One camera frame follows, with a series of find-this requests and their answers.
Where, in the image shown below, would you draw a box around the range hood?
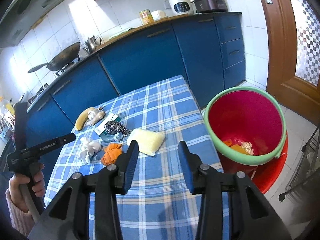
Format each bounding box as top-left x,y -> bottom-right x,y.
1,0 -> 63,48

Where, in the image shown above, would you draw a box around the pink knit sleeve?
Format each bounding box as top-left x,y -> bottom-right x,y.
5,189 -> 35,237

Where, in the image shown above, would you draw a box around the orange mesh bag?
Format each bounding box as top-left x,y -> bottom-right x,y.
223,140 -> 233,146

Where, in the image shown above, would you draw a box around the wooden door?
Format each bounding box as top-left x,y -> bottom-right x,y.
261,0 -> 319,125

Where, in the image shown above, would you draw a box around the dark rice cooker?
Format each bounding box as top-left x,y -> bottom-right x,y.
194,0 -> 228,13

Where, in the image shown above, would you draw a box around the red bin with green rim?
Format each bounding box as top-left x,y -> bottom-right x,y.
204,86 -> 289,193

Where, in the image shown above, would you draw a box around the small orange cloth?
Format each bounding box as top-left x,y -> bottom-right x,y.
100,143 -> 122,166

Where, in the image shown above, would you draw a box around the teal scrubber dish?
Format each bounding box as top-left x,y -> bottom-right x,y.
99,132 -> 124,142

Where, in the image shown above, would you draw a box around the cream paper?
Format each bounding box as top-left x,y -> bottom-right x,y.
240,141 -> 254,155

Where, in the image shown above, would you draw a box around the white cloth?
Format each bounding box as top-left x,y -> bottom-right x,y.
77,137 -> 101,164

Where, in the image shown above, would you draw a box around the steel kettle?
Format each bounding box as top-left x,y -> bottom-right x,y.
83,35 -> 102,55

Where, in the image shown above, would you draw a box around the yellow tin can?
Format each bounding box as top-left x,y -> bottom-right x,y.
139,9 -> 154,25

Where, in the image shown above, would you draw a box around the yellow ribbed cloth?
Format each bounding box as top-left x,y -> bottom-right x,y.
230,144 -> 247,155

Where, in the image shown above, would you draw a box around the black wire rack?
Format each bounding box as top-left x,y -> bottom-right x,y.
278,125 -> 319,202

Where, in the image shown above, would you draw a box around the blue kitchen cabinets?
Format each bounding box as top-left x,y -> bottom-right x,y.
24,11 -> 247,181

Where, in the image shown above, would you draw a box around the black wok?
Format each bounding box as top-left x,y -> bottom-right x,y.
28,42 -> 80,73

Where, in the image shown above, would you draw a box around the blue plaid tablecloth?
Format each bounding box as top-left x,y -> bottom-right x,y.
43,74 -> 231,240

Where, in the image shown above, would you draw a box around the pale yellow mesh sponge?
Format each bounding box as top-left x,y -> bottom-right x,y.
126,128 -> 165,157

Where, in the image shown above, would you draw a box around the steel wool scrubber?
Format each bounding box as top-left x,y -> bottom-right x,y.
105,121 -> 131,137

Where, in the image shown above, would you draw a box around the white electric kettle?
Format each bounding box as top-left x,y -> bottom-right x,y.
162,0 -> 196,16

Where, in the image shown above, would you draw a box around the banana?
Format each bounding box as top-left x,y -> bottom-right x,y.
75,107 -> 95,131

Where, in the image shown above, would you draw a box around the oil bottle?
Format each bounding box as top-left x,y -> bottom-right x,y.
0,96 -> 15,121

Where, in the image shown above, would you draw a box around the person's left hand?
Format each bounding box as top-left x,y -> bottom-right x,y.
9,162 -> 46,213

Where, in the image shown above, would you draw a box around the white green package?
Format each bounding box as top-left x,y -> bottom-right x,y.
94,113 -> 121,135

